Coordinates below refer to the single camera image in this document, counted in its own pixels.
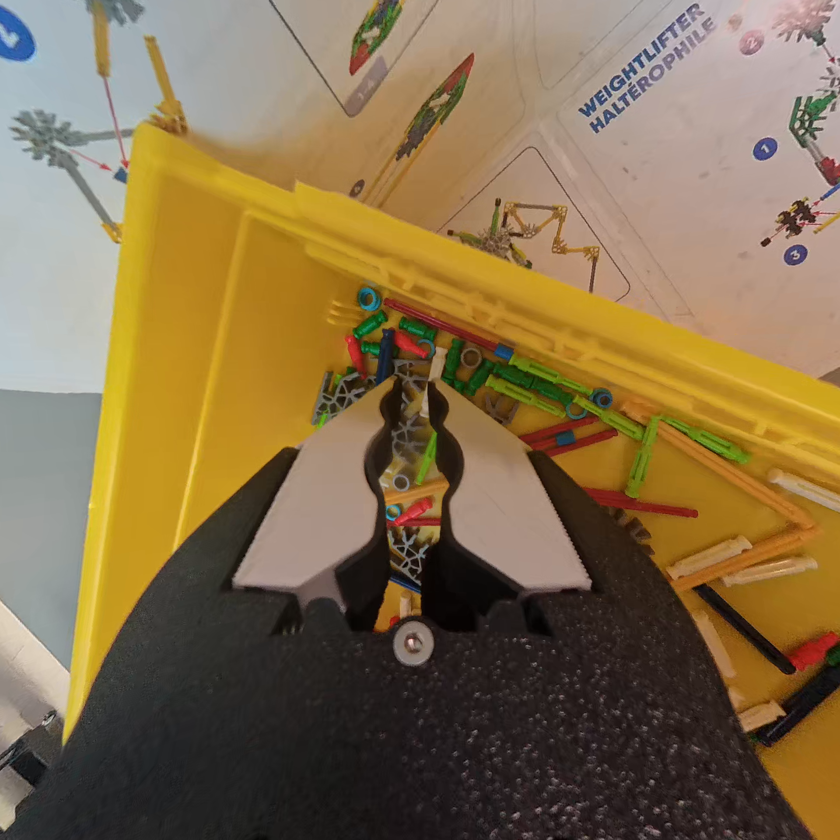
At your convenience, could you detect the white instruction sheet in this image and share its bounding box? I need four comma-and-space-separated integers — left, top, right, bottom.
0, 0, 840, 395

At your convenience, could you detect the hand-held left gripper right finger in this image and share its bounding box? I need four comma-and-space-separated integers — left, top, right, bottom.
420, 379, 593, 632

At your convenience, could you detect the yellow plastic bin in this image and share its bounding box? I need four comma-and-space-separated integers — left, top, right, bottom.
62, 121, 840, 840

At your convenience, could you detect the grey desk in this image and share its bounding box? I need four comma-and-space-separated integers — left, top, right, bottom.
0, 369, 840, 672

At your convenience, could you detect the pile of toy pieces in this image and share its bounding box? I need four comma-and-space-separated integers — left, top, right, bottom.
311, 283, 840, 749

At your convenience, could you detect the black wheeled base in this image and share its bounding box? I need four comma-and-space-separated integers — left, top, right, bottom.
0, 710, 65, 798

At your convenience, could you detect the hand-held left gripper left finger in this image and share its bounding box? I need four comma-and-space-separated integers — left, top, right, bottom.
233, 376, 403, 631

